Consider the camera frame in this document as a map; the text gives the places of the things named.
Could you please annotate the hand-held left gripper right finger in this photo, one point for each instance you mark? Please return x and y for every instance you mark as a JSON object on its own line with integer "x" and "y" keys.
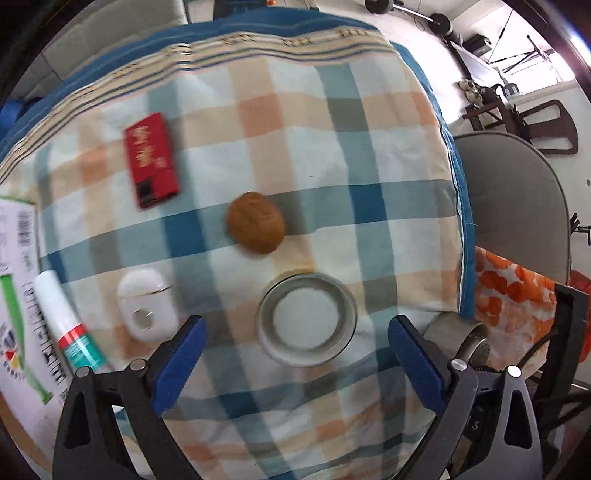
{"x": 415, "y": 364}

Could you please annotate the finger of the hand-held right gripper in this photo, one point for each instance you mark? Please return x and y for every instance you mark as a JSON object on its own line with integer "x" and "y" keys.
{"x": 563, "y": 323}

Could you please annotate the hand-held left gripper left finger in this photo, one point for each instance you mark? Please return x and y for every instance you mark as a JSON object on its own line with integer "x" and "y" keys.
{"x": 182, "y": 360}

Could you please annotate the white earbud case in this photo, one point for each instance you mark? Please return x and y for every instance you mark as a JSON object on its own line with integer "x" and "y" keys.
{"x": 147, "y": 300}

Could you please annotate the white and grey round tin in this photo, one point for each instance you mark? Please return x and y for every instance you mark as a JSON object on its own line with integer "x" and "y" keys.
{"x": 304, "y": 318}

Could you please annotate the white tube with green label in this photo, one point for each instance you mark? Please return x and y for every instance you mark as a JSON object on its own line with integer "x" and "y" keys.
{"x": 60, "y": 314}

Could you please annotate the brown walnut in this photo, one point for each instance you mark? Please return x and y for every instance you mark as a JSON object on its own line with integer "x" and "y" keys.
{"x": 256, "y": 221}

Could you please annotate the cardboard box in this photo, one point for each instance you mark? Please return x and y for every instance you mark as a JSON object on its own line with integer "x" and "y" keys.
{"x": 18, "y": 323}

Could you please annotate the red rectangular box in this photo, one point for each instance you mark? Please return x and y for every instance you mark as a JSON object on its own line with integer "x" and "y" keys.
{"x": 152, "y": 161}

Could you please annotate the orange floral cloth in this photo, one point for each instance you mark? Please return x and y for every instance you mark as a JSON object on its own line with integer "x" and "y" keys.
{"x": 508, "y": 295}

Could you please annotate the grey round-backed chair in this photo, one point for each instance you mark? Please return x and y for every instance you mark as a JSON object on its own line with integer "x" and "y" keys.
{"x": 512, "y": 198}

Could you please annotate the dark wooden chair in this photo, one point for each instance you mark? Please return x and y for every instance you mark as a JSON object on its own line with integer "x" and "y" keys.
{"x": 554, "y": 134}

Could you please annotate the plaid blanket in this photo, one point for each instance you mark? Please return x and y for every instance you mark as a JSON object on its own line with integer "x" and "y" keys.
{"x": 323, "y": 184}

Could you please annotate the pair of shoes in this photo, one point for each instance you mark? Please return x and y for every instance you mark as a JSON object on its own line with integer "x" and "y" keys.
{"x": 468, "y": 90}

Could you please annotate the black exercise stand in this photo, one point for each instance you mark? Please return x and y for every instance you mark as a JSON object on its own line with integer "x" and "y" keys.
{"x": 521, "y": 41}

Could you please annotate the black box heater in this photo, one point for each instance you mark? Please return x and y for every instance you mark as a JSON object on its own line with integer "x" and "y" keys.
{"x": 479, "y": 45}

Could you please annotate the short barbell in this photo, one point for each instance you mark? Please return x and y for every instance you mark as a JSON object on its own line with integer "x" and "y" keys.
{"x": 441, "y": 23}

